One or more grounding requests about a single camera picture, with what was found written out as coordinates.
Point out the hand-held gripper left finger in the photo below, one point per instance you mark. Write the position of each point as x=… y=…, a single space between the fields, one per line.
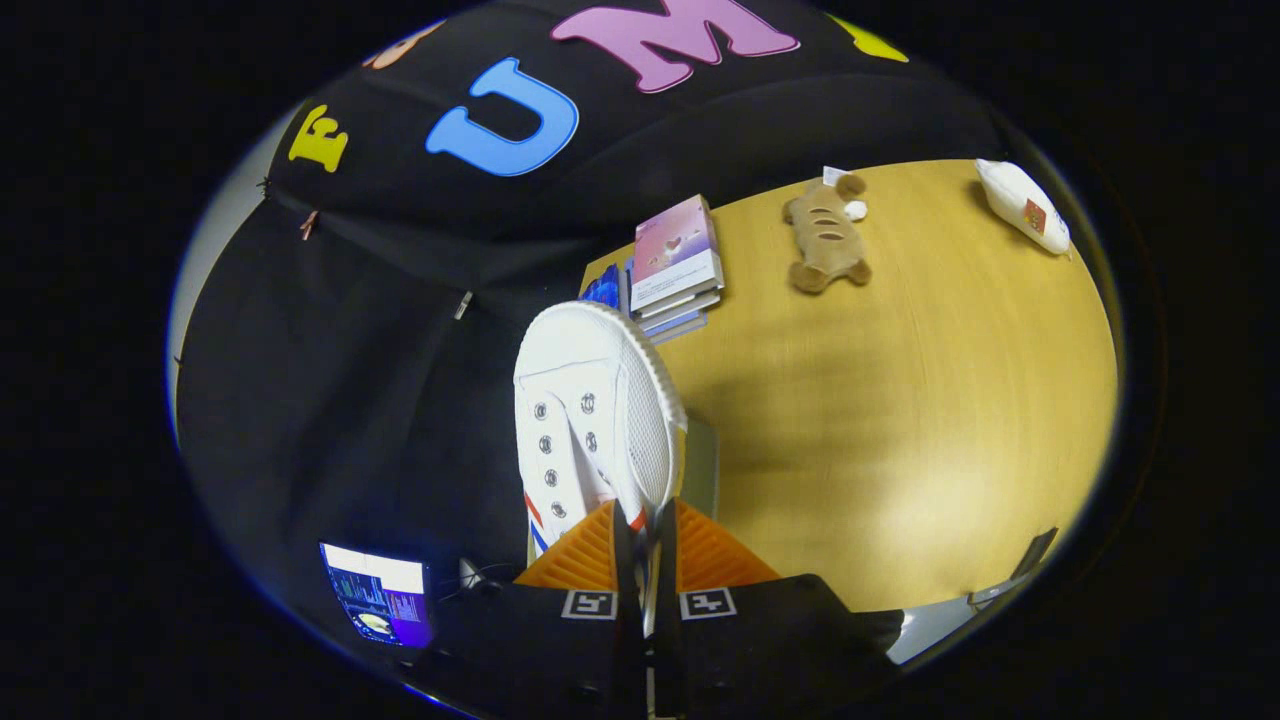
x=626 y=600

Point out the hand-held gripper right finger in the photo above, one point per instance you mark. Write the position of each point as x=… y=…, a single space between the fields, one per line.
x=668 y=600

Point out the white striped shoe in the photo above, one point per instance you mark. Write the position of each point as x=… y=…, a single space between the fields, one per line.
x=590 y=350

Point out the laptop screen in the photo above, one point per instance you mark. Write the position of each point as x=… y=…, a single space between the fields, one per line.
x=380 y=595

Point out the pale blue book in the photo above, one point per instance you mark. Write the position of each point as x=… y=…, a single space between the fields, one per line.
x=682 y=328

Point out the white book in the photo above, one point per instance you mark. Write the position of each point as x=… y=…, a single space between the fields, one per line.
x=692 y=304

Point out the dark blue book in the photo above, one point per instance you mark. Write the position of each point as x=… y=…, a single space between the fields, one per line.
x=603 y=290

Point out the white clip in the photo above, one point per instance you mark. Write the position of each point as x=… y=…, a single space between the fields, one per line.
x=462 y=305

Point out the small dark object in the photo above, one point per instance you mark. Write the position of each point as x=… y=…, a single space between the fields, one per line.
x=1020 y=570

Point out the pink cover book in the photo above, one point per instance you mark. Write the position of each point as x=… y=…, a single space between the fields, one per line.
x=675 y=245

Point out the brown plush toy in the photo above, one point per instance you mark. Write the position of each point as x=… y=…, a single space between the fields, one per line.
x=825 y=235

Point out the pink clip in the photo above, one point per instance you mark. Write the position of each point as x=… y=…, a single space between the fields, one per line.
x=308 y=225

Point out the white plush toy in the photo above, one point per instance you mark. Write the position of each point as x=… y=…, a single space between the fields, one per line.
x=1020 y=200

